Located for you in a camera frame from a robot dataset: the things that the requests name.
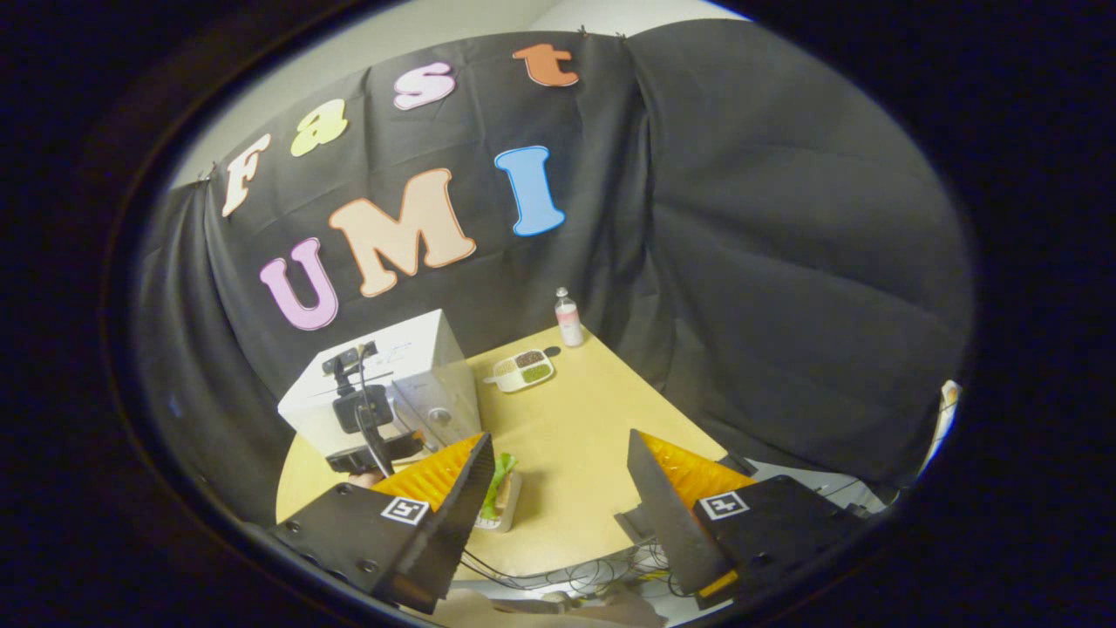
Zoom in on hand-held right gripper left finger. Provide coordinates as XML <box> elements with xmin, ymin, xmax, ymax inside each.
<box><xmin>269</xmin><ymin>431</ymin><xmax>496</xmax><ymax>616</ymax></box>

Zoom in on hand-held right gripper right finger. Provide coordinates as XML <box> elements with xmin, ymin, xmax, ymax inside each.
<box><xmin>626</xmin><ymin>429</ymin><xmax>873</xmax><ymax>611</ymax></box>

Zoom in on white rectangular plate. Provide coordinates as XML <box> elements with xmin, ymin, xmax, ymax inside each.
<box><xmin>473</xmin><ymin>471</ymin><xmax>524</xmax><ymax>533</ymax></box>

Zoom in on sandwich with green lettuce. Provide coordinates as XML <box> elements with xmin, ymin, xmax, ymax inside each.
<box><xmin>478</xmin><ymin>452</ymin><xmax>519</xmax><ymax>524</ymax></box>

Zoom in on white microwave oven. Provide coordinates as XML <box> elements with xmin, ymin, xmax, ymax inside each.
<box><xmin>277</xmin><ymin>309</ymin><xmax>482</xmax><ymax>463</ymax></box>

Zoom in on white divided tray of beans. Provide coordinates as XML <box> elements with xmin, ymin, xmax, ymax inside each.
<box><xmin>484</xmin><ymin>349</ymin><xmax>556</xmax><ymax>393</ymax></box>

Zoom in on clear bottle with pink label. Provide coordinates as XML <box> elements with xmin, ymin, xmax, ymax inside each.
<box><xmin>555</xmin><ymin>288</ymin><xmax>585</xmax><ymax>348</ymax></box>

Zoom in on tangled black cables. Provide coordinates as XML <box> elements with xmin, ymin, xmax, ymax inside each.
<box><xmin>460</xmin><ymin>539</ymin><xmax>674</xmax><ymax>598</ymax></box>

